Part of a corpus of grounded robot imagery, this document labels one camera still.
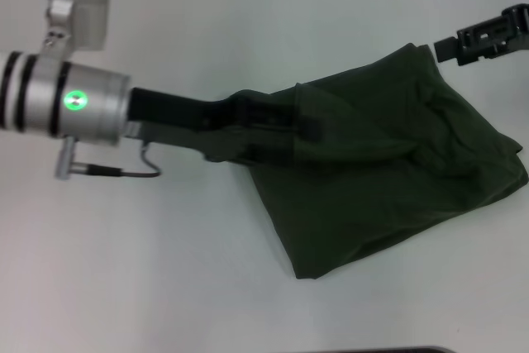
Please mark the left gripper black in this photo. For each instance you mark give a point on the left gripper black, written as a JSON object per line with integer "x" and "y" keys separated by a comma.
{"x": 177, "y": 113}

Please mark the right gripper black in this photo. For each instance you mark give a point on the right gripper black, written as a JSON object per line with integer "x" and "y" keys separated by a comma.
{"x": 518, "y": 24}

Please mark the dark green printed t-shirt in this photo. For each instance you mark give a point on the dark green printed t-shirt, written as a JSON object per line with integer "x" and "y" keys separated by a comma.
{"x": 392, "y": 163}

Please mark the silver plug connector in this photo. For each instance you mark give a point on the silver plug connector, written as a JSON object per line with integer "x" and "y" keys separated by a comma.
{"x": 66, "y": 160}

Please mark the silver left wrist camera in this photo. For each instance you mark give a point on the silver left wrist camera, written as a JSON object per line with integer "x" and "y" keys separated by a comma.
{"x": 78, "y": 10}

